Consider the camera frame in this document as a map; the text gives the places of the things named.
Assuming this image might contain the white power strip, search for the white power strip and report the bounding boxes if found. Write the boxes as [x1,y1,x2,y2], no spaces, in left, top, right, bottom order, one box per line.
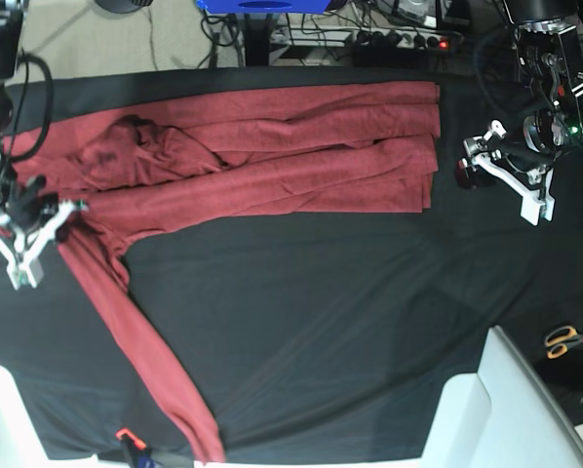
[270,24,464,53]

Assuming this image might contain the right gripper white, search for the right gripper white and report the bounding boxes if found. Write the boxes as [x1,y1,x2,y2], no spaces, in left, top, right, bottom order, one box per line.
[0,175,88,290]

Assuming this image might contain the black table stand post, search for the black table stand post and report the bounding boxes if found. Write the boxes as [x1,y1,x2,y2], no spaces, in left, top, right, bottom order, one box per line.
[242,14,278,67]

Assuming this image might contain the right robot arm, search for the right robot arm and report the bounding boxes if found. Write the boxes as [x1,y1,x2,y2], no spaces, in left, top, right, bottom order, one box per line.
[0,1,88,290]

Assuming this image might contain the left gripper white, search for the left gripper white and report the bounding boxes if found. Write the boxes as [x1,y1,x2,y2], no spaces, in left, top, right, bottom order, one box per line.
[455,120,556,225]

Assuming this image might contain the orange black clamp bottom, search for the orange black clamp bottom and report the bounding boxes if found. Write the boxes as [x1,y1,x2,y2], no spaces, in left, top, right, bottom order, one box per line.
[115,428,157,468]

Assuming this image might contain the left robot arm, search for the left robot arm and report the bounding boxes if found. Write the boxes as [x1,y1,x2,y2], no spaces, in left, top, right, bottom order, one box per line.
[457,1,583,225]

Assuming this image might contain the yellow-handled scissors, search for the yellow-handled scissors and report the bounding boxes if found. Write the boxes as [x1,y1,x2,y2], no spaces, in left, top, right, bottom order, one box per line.
[544,326,583,360]

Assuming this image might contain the red long-sleeve T-shirt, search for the red long-sleeve T-shirt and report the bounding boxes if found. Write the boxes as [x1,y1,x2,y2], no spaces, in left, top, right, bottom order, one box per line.
[0,81,440,462]

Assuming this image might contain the black table cloth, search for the black table cloth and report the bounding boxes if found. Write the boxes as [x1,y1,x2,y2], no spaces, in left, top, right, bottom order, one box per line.
[0,68,583,464]

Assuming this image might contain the blue box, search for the blue box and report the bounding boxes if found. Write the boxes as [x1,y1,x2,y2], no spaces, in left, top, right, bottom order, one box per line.
[196,0,330,15]

